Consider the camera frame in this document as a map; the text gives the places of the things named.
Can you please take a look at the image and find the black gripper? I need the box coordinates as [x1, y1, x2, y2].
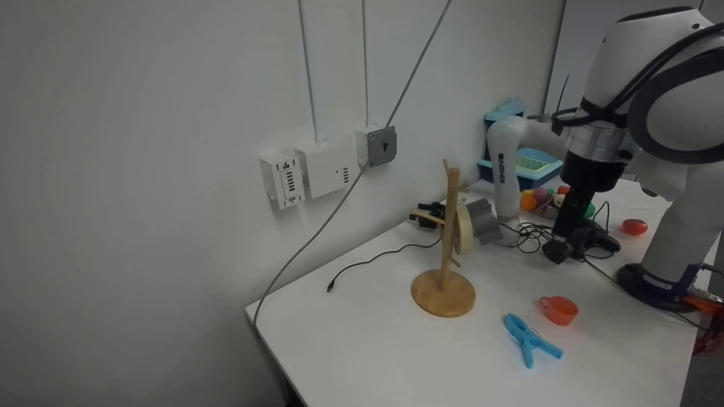
[555, 152, 633, 243]

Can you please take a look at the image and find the grey duct tape roll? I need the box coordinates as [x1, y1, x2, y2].
[466, 194, 505, 247]

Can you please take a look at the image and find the beige masking tape roll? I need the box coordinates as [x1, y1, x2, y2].
[455, 198, 478, 256]

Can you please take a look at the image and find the wooden mug tree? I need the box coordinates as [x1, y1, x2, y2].
[410, 159, 480, 320]

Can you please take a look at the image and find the black power adapter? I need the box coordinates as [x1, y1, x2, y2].
[541, 224, 621, 268]

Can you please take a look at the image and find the orange toy ball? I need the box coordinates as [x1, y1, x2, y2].
[517, 187, 542, 215]

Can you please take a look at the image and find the blue plastic bin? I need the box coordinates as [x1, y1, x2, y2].
[474, 146, 566, 193]

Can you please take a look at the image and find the orange plastic cup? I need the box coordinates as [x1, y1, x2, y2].
[537, 294, 582, 329]

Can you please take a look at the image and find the blue plastic container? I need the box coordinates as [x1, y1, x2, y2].
[480, 96, 531, 126]

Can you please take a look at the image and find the blue plastic clamp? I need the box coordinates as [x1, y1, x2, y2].
[500, 313, 566, 371]

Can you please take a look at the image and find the red base clamp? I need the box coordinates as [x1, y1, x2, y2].
[680, 289, 724, 322]

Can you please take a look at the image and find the black tangled cable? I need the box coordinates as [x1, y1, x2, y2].
[513, 218, 561, 256]

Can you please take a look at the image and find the black cable plug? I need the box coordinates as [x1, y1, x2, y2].
[408, 199, 457, 232]

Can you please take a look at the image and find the thin black table cable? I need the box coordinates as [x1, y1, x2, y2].
[323, 237, 448, 297]

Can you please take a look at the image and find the grey wall junction box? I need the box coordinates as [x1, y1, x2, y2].
[352, 125, 400, 170]

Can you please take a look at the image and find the grey hanging wall cable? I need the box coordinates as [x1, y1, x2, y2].
[249, 0, 455, 325]

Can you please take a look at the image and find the large white wall box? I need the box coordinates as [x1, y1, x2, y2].
[293, 140, 360, 202]

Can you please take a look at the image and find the white wall conduit pipe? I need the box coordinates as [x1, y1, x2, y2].
[357, 0, 374, 131]
[297, 0, 320, 148]

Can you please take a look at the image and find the small white wall box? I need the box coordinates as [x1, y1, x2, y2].
[258, 150, 307, 212]

